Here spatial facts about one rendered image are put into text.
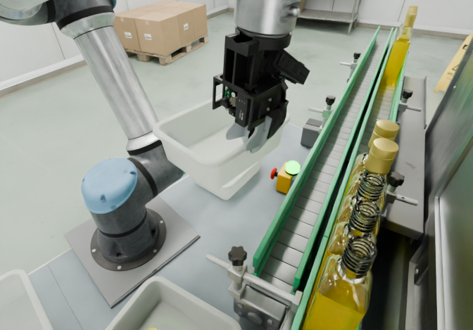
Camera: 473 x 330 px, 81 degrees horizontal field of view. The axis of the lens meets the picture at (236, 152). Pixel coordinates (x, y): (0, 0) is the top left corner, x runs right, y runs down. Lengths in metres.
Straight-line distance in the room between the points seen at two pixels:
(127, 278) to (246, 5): 0.63
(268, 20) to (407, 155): 0.73
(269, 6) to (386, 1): 5.96
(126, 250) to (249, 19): 0.59
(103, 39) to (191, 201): 0.50
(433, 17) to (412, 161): 5.44
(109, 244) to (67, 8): 0.50
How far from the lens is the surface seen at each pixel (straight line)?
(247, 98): 0.36
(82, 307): 0.78
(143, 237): 0.74
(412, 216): 0.78
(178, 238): 0.79
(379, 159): 0.45
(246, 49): 0.34
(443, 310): 0.50
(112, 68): 0.67
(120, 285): 0.76
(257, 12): 0.34
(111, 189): 0.62
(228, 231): 0.80
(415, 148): 1.02
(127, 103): 0.67
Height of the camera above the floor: 1.40
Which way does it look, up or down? 38 degrees down
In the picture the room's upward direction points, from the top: straight up
